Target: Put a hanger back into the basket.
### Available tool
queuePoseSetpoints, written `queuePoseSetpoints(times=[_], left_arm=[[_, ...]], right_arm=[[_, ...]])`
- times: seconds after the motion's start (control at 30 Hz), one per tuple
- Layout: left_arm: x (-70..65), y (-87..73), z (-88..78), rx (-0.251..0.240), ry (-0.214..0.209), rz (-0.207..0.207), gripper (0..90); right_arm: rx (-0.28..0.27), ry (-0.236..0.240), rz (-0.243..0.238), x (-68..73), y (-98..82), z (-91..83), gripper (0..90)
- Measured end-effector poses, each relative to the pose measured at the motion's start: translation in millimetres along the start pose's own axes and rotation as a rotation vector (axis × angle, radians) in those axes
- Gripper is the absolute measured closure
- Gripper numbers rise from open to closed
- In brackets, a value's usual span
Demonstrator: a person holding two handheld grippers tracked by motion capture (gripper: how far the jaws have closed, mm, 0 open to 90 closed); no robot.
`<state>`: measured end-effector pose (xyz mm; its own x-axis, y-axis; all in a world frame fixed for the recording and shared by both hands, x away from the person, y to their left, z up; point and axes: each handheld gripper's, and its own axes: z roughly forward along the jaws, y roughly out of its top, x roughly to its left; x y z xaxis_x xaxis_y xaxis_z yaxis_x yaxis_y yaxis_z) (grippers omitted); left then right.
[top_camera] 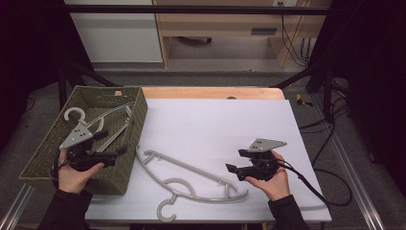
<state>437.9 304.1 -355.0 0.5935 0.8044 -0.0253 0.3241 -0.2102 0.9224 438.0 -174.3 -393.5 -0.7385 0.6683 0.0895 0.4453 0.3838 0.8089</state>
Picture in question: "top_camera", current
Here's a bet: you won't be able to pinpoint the grey drawer handle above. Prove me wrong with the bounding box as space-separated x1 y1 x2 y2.
250 28 278 35

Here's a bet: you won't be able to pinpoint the black horizontal frame bar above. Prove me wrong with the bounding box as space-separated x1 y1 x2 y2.
61 4 331 16

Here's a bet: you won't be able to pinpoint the person's left hand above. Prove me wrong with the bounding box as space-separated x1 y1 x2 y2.
56 149 105 196

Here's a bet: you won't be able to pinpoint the light wooden desk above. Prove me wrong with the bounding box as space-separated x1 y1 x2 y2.
152 0 333 69

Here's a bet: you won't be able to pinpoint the yellow and black small item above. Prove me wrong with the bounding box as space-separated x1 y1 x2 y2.
295 93 314 108

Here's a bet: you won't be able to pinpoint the black curtain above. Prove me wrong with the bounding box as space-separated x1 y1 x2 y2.
310 0 406 196
0 0 94 151

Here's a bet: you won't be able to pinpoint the person's right hand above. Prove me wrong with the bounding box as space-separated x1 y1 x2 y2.
244 149 291 202

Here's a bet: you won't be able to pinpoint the white cabinet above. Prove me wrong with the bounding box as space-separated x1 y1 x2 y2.
62 0 164 64

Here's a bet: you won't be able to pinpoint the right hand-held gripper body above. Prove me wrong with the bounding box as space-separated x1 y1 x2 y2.
236 138 288 182

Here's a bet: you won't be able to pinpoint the grey plastic clothes hanger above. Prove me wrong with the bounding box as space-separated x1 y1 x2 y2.
63 103 134 153
135 145 249 223
85 104 133 152

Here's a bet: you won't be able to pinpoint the black floor cables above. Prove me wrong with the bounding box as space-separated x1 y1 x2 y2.
300 80 352 135

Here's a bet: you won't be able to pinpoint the green woven basket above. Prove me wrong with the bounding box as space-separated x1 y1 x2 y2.
18 84 149 196

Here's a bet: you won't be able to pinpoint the aluminium rail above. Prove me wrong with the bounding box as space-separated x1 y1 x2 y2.
0 183 36 230
310 95 387 230

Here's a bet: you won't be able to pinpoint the black metal frame strut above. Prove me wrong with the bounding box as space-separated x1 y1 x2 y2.
271 61 334 124
56 61 123 111

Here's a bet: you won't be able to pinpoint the hanging black cables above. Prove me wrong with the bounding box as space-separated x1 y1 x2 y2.
281 13 312 68

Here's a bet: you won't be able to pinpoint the white board sheet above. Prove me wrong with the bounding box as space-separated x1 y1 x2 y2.
85 98 333 223

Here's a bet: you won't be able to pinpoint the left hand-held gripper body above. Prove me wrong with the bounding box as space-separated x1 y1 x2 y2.
58 123 119 173

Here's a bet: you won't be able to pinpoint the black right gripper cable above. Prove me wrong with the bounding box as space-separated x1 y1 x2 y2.
277 121 353 208

